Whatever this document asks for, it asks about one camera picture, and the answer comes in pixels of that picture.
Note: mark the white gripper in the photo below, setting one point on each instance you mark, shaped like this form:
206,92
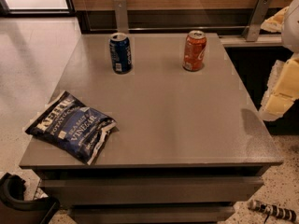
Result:
291,28

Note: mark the blue Kettle chip bag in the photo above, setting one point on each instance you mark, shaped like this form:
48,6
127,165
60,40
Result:
72,126

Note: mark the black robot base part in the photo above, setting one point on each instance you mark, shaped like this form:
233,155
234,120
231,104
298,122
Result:
15,210

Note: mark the orange soda can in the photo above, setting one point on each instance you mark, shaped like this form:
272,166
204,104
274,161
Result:
194,52

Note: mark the grey cabinet with drawers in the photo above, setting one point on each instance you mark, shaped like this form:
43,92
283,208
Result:
186,147

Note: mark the black white striped object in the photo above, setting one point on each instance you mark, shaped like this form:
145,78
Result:
273,210

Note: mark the blue soda can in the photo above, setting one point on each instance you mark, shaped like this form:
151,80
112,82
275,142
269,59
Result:
120,52

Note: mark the right metal bracket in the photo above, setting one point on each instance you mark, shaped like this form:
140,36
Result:
252,31

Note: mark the metal bracket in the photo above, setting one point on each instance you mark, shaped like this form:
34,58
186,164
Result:
121,15
252,31

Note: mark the left metal bracket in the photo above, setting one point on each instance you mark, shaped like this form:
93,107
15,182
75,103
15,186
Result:
121,15

